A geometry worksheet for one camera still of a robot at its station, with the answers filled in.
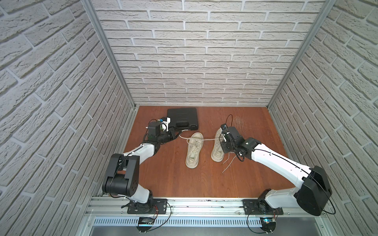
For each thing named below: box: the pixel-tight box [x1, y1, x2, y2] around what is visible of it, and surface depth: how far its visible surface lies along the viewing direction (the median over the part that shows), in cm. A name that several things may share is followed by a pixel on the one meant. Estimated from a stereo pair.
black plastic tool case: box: [166, 107, 199, 131], surface depth 107 cm
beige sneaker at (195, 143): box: [185, 132, 205, 169], surface depth 91 cm
